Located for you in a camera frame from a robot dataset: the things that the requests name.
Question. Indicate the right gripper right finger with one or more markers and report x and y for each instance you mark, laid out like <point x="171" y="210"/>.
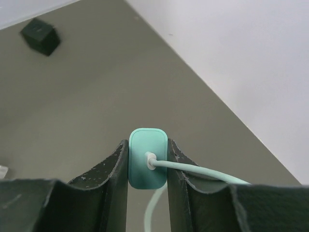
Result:
<point x="202" y="204"/>

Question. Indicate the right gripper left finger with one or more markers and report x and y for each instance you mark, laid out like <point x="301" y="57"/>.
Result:
<point x="95" y="201"/>

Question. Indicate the teal charger plug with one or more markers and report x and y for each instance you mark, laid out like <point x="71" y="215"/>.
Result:
<point x="145" y="145"/>

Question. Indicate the white charger adapter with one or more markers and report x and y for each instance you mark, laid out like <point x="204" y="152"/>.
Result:
<point x="3" y="171"/>

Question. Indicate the black cube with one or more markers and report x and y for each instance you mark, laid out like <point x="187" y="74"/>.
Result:
<point x="41" y="36"/>

